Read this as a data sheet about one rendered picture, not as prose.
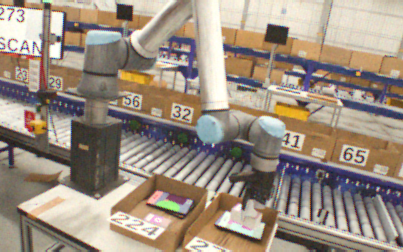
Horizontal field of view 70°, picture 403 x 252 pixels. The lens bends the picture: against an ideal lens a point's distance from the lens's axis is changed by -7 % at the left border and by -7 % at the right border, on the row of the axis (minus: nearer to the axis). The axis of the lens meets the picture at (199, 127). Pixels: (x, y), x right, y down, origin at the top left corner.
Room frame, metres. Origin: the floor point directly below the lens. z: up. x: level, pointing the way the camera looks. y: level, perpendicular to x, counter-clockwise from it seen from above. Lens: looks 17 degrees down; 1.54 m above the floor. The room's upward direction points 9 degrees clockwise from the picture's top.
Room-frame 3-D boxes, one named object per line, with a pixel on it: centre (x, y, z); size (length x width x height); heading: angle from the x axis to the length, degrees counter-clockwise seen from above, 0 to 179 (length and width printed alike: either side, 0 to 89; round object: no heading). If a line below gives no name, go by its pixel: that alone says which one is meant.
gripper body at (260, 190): (0.97, -0.24, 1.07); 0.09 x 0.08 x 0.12; 59
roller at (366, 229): (1.46, -0.98, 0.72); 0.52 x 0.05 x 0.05; 163
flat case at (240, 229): (1.14, -0.25, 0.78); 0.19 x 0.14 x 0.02; 72
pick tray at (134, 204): (1.14, 0.10, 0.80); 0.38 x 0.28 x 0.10; 163
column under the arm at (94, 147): (1.35, 0.48, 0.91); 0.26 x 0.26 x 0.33; 70
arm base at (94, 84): (1.34, 0.48, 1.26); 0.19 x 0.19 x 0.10
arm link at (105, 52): (1.35, 0.47, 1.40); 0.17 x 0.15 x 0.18; 140
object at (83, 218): (1.13, 0.14, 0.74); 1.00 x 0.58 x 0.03; 70
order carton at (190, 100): (2.24, 0.04, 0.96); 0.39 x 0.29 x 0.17; 73
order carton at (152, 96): (2.35, 0.41, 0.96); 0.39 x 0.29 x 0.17; 73
